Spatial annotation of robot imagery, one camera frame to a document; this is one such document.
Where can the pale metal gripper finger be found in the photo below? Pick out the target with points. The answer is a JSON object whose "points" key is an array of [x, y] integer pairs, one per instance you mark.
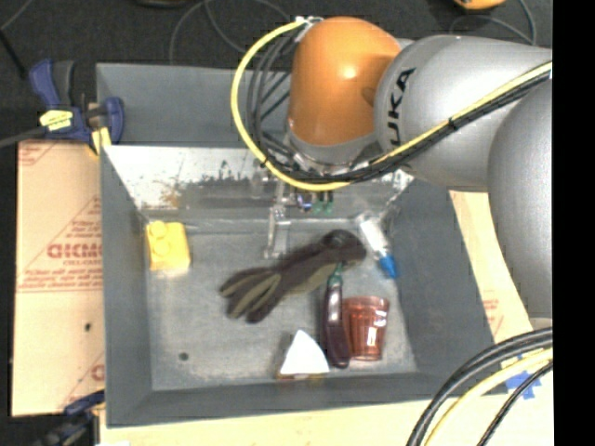
{"points": [[284, 237], [271, 235]]}

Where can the dark brown plush toy animal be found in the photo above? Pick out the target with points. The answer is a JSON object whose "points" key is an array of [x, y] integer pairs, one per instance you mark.
{"points": [[297, 272]]}

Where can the white and blue tube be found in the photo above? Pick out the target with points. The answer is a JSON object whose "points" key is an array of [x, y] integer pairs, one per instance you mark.
{"points": [[377, 245]]}

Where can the dark purple case green tip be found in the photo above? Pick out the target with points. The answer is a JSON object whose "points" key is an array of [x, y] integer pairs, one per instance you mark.
{"points": [[334, 323]]}

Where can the yellow toy brick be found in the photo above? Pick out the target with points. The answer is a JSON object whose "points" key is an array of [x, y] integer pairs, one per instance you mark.
{"points": [[168, 248]]}

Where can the grey metal bin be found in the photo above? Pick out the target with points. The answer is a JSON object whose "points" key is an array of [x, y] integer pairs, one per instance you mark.
{"points": [[195, 323]]}

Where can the white triangular wedge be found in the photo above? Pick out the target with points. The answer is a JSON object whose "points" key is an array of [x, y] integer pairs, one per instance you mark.
{"points": [[304, 356]]}

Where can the clear red plastic cup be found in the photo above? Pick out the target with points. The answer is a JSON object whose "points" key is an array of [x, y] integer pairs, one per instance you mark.
{"points": [[366, 328]]}

